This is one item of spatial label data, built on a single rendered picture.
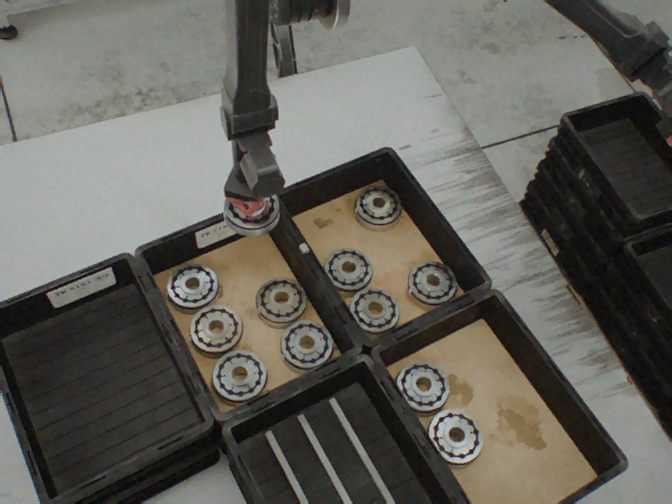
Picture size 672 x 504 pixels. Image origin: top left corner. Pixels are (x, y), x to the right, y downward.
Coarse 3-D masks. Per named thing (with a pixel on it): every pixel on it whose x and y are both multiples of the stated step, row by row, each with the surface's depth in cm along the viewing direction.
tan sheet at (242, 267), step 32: (224, 256) 155; (256, 256) 155; (160, 288) 150; (192, 288) 150; (224, 288) 151; (256, 288) 151; (256, 320) 147; (320, 320) 148; (192, 352) 143; (256, 352) 144
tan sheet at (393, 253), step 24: (312, 216) 162; (336, 216) 162; (408, 216) 163; (312, 240) 158; (336, 240) 159; (360, 240) 159; (384, 240) 160; (408, 240) 160; (384, 264) 156; (408, 264) 157; (384, 288) 153; (408, 312) 151
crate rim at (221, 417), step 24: (216, 216) 148; (168, 240) 144; (144, 264) 141; (312, 264) 144; (168, 312) 136; (336, 312) 139; (192, 360) 131; (336, 360) 134; (288, 384) 130; (216, 408) 127; (240, 408) 127
